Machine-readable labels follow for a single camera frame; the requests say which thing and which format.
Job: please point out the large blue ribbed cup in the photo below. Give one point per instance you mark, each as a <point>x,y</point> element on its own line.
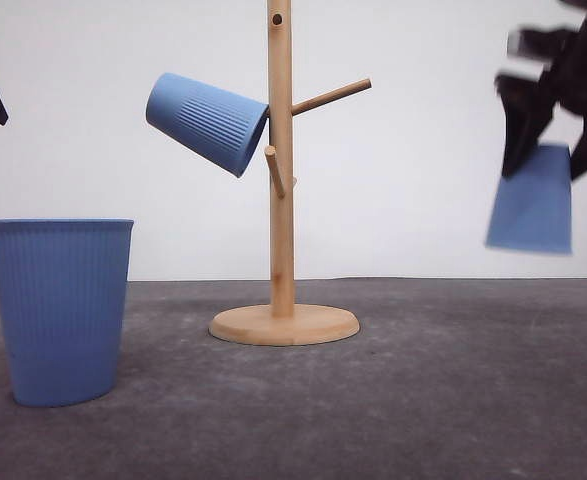
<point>63,288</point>

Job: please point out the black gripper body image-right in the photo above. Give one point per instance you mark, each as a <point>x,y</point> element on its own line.
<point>562,54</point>

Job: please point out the wooden mug tree stand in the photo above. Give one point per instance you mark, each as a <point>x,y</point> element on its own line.
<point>285,323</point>

